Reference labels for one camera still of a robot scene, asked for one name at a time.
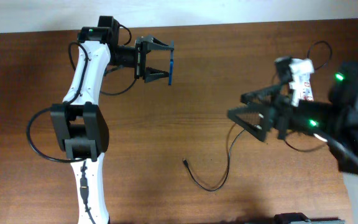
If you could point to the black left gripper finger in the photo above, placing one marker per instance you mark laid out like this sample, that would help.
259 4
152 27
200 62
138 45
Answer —
152 74
154 44

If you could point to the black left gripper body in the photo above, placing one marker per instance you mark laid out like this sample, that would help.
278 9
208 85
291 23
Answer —
140 56

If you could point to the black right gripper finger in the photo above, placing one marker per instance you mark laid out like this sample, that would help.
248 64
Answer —
254 118
265 96

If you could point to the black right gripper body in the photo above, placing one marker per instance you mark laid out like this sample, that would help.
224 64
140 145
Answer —
305 121

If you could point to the blue Galaxy smartphone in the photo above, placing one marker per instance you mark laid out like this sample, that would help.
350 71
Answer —
170 74

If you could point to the white power strip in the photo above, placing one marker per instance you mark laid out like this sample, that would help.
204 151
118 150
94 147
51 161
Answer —
301 88

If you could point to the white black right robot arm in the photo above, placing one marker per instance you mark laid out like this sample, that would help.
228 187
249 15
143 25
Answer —
336 124

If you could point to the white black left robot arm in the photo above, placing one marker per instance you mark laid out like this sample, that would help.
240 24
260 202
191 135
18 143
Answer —
81 130

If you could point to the white USB charger adapter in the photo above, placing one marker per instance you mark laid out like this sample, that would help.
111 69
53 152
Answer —
301 66

